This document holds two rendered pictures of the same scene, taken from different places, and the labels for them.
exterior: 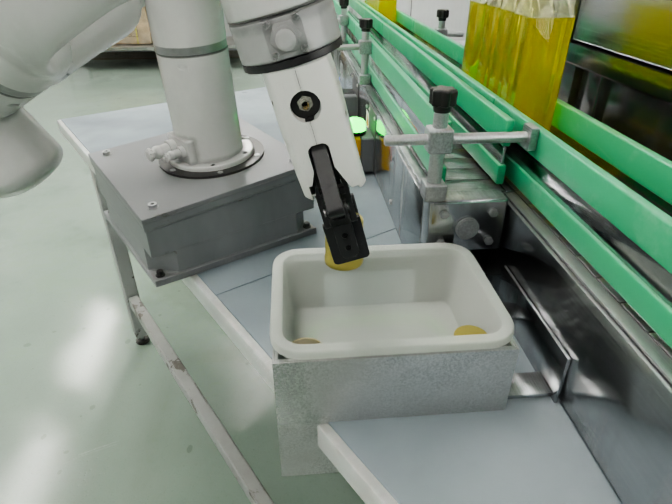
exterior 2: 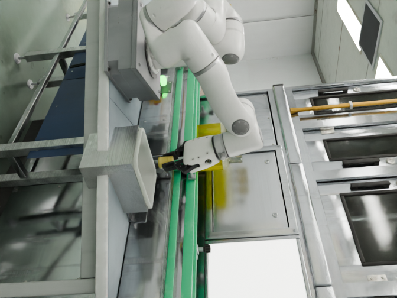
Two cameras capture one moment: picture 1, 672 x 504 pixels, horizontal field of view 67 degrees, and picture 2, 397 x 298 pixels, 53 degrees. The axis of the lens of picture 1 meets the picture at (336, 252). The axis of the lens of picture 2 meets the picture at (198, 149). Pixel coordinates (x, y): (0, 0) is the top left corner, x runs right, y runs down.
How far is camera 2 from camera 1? 0.93 m
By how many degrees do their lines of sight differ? 44
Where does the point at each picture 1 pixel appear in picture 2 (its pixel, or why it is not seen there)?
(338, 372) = (131, 177)
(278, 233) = (127, 94)
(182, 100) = not seen: hidden behind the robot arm
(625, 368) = (158, 236)
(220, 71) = not seen: hidden behind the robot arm
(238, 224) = (133, 86)
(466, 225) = (161, 170)
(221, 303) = (108, 102)
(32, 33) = (218, 112)
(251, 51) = (218, 147)
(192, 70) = not seen: hidden behind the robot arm
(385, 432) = (113, 193)
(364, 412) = (115, 184)
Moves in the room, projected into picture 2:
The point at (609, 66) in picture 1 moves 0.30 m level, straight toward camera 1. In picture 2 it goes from (208, 176) to (203, 198)
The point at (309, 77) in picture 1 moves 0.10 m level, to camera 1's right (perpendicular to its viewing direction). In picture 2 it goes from (215, 161) to (218, 187)
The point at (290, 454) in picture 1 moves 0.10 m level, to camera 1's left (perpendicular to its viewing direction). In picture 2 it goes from (91, 169) to (80, 142)
